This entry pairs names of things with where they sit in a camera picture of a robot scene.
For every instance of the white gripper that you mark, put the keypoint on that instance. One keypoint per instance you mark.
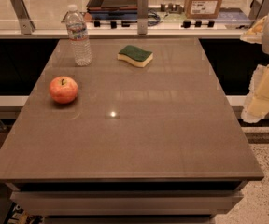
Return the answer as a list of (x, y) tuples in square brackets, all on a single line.
[(257, 103)]

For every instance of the clear plastic water bottle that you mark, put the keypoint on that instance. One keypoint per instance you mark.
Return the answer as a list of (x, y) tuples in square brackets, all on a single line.
[(78, 35)]

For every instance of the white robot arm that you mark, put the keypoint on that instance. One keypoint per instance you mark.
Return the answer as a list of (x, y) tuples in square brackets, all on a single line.
[(256, 105)]

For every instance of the cardboard box with label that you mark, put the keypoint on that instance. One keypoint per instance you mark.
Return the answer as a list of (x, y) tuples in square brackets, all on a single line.
[(202, 9)]

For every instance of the green and yellow sponge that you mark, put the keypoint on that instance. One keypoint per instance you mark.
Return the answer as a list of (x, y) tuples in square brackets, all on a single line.
[(135, 56)]

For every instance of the red apple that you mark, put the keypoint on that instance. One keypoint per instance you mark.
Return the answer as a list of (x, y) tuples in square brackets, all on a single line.
[(63, 90)]

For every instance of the right metal railing bracket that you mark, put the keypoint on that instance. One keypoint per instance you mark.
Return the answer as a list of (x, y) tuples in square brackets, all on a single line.
[(258, 9)]

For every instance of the metal railing bracket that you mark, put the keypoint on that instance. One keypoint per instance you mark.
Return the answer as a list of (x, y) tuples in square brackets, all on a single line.
[(142, 16), (258, 9), (26, 24)]

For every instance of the middle metal railing bracket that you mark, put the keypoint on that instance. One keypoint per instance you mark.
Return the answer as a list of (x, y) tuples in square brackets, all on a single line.
[(142, 16)]

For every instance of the left metal railing bracket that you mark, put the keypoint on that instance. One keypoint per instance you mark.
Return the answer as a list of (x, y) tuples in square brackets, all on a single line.
[(26, 24)]

